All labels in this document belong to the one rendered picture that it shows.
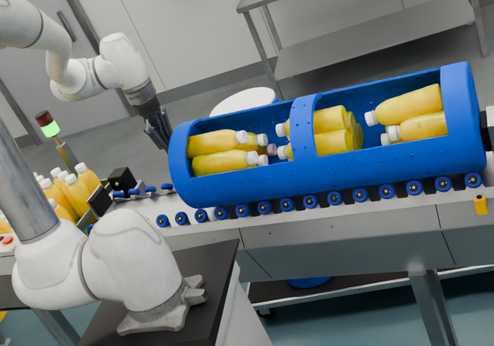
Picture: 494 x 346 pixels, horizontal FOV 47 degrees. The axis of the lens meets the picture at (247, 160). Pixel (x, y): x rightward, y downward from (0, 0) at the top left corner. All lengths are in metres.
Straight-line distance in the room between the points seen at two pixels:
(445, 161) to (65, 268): 0.95
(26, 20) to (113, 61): 0.47
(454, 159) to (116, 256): 0.85
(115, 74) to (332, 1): 3.57
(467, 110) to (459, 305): 1.28
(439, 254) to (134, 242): 0.90
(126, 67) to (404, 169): 0.82
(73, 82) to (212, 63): 3.78
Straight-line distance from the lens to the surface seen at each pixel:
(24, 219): 1.40
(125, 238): 1.32
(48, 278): 1.43
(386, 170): 1.55
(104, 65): 1.71
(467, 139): 1.48
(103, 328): 1.54
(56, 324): 2.26
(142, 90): 1.72
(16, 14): 1.25
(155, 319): 1.42
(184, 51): 5.44
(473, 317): 2.55
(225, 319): 1.43
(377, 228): 1.68
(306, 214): 1.72
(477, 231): 1.67
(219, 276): 1.49
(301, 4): 5.11
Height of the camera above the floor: 1.91
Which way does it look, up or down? 28 degrees down
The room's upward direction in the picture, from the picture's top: 24 degrees counter-clockwise
